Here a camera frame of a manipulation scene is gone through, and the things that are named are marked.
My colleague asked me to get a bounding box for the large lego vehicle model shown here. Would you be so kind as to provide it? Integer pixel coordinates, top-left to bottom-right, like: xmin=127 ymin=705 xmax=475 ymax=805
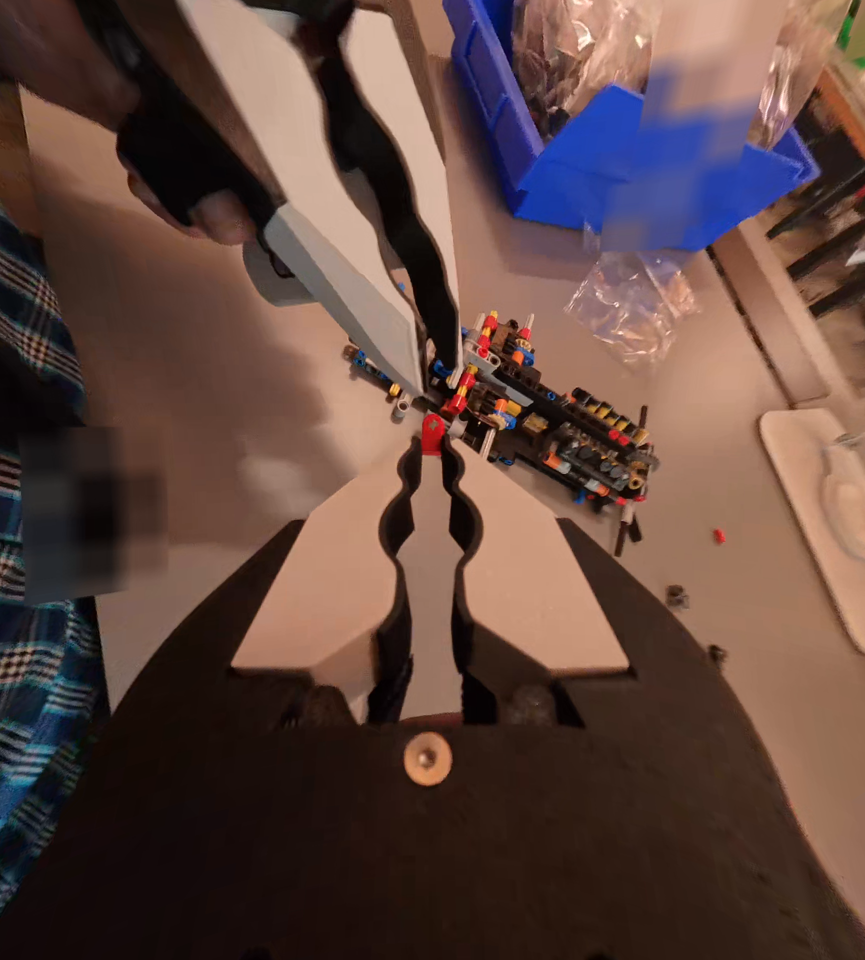
xmin=346 ymin=311 xmax=660 ymax=558

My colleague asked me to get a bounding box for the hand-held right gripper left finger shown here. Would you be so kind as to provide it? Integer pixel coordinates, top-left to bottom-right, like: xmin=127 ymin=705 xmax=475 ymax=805
xmin=230 ymin=437 xmax=423 ymax=724

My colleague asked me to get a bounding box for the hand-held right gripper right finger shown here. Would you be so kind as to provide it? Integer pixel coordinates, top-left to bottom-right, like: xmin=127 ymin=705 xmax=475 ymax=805
xmin=440 ymin=437 xmax=634 ymax=724

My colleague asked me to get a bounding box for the blue plastic storage bin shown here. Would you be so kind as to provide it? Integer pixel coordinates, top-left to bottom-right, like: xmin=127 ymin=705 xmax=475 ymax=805
xmin=443 ymin=0 xmax=821 ymax=252

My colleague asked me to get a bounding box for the person's left hand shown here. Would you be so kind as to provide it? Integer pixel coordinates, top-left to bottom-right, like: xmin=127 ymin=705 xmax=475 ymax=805
xmin=127 ymin=171 xmax=255 ymax=246

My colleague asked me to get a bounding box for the white stand base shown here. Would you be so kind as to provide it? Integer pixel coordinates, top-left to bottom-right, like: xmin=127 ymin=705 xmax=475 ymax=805
xmin=758 ymin=408 xmax=865 ymax=659

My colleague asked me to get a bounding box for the pile of clear plastic bags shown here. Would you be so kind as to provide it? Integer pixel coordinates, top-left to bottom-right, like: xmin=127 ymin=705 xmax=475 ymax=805
xmin=511 ymin=0 xmax=854 ymax=151

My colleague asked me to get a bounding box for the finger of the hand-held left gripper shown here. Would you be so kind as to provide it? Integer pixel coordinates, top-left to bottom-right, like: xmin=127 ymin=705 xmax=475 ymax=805
xmin=176 ymin=0 xmax=441 ymax=397
xmin=327 ymin=7 xmax=464 ymax=372

